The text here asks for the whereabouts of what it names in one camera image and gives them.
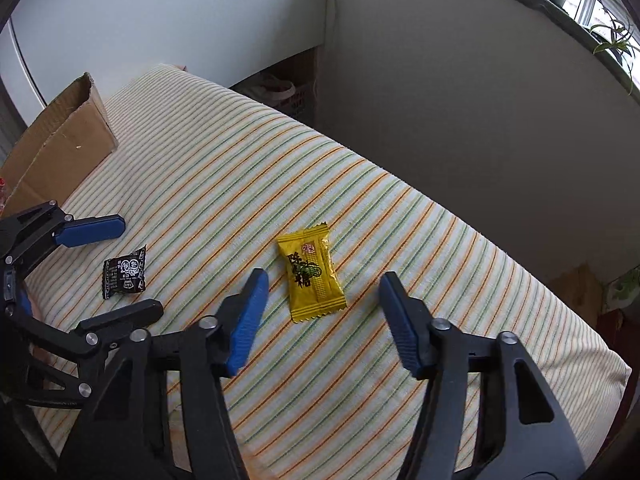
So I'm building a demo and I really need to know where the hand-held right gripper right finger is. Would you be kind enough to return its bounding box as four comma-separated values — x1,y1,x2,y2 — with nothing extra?
377,271,587,480

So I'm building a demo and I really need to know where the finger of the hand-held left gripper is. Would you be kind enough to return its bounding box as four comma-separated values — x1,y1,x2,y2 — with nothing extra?
0,200,126,275
15,298,165,405

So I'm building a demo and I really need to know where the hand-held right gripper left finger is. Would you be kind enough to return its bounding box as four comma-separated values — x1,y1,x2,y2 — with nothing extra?
57,267,271,480

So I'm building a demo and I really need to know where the black candy packet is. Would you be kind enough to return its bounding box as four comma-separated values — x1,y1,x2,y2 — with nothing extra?
102,244,150,300

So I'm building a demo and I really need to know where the yellow candy packet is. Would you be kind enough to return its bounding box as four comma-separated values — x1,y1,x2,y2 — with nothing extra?
277,222,348,324

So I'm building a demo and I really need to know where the brown cardboard box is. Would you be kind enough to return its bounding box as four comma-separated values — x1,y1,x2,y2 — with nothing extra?
0,72,120,222

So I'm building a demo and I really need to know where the brown cardboard piece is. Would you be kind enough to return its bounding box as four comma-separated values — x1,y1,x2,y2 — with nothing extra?
547,262,604,332

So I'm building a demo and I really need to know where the dark wooden furniture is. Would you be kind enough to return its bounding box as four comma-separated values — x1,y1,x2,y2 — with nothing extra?
597,310,634,357

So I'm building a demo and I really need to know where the green printed packet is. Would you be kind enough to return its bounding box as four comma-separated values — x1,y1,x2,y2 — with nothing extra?
602,267,640,317

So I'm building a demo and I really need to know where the plastic storage basket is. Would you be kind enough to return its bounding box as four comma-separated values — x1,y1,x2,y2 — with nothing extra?
232,50,319,126

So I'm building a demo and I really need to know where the small potted spider plant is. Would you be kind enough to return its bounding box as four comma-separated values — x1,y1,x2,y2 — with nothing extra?
589,15,640,97

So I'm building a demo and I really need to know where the white window frame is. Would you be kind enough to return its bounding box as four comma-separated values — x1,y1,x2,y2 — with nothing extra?
475,0,640,88

